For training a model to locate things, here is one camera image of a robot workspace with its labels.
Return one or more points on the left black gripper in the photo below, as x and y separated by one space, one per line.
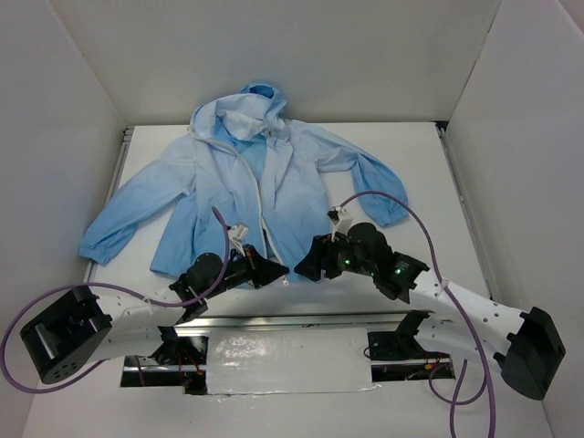
254 265

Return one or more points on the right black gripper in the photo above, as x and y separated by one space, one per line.
327 257

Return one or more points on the light blue hooded jacket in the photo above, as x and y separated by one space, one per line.
242 162

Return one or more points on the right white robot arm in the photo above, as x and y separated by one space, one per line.
523 346

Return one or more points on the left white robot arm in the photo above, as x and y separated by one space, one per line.
83 326

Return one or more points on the white foil-edged panel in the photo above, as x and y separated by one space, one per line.
287 361

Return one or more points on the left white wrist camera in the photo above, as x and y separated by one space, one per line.
238 232

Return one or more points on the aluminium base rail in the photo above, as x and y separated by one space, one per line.
187 372

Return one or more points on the left aluminium table rail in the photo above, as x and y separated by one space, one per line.
114 183

